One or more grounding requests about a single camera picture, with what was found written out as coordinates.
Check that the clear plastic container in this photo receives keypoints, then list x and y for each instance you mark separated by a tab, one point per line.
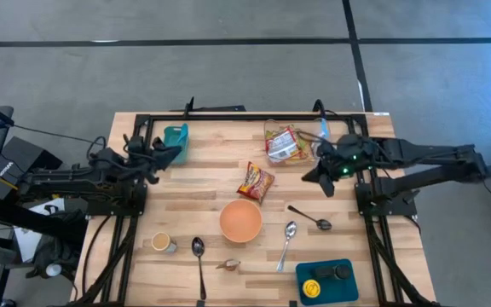
271	164

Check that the white paper sheet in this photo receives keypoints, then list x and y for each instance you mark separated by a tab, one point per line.
28	243

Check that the dark red ramen packet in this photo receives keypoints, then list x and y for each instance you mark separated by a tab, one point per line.
255	182

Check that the red orange ramen packet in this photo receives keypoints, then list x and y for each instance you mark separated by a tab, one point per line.
281	145

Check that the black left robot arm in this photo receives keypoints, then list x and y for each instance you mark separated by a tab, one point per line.
79	179

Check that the dark green small box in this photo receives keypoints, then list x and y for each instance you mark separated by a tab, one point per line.
322	271

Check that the blue ramen packet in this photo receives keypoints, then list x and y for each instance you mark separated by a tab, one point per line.
323	128

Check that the teal plastic cup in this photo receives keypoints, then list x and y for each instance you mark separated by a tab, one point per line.
177	138

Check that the teal plastic tray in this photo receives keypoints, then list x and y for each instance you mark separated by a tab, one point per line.
339	292

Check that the small metal spoon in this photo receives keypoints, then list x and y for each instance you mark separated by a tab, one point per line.
324	224

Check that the yellow lid seasoning can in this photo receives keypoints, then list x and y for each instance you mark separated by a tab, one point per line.
311	288

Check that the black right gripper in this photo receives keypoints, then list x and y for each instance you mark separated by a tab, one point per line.
348	155

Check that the black equipment case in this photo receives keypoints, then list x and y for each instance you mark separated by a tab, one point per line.
24	155

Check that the black table clamp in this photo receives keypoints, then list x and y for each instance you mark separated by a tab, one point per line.
292	303
200	303

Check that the silver metal spoon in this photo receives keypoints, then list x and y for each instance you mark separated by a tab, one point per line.
290	229

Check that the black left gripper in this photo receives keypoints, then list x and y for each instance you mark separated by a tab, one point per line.
143	158

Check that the thyme spice jar black cap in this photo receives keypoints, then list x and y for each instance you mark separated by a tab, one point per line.
342	271

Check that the small cup with brown liquid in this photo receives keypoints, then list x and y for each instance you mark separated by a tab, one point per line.
161	241

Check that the white round cap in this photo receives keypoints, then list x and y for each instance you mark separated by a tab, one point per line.
53	269

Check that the peach ceramic bowl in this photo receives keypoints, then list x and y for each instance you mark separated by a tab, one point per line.
240	221

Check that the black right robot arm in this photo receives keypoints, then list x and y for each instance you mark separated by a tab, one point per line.
424	155

